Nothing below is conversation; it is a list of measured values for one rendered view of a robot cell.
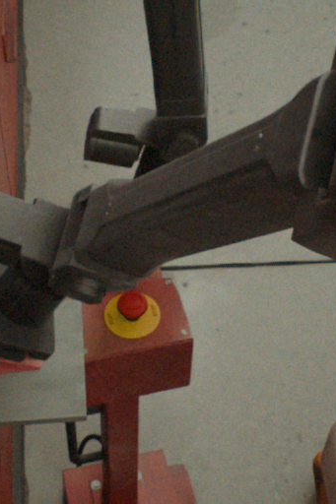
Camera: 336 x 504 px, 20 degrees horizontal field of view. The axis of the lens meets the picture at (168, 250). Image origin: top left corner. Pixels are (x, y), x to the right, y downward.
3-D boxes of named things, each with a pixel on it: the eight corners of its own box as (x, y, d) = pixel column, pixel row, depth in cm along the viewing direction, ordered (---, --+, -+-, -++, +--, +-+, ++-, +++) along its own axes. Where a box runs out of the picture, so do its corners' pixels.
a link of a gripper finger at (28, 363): (-58, 391, 91) (-17, 341, 85) (-55, 326, 95) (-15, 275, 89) (9, 405, 94) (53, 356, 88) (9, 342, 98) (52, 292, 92)
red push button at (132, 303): (151, 327, 126) (151, 311, 123) (120, 333, 125) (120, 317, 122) (143, 302, 128) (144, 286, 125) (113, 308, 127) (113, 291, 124)
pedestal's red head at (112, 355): (190, 386, 133) (197, 311, 119) (75, 410, 131) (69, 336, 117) (156, 274, 145) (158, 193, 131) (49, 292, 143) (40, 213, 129)
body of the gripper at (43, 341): (-21, 349, 86) (16, 305, 81) (-19, 257, 92) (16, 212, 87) (45, 364, 89) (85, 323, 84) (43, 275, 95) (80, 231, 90)
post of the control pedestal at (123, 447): (138, 511, 179) (140, 350, 137) (108, 518, 178) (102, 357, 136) (131, 484, 182) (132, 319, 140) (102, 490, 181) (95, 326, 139)
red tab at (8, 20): (16, 63, 191) (12, 34, 185) (5, 63, 190) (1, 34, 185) (16, 15, 200) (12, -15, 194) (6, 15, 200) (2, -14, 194)
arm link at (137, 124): (202, 141, 109) (203, 82, 113) (101, 121, 106) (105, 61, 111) (173, 198, 119) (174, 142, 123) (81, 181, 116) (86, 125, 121)
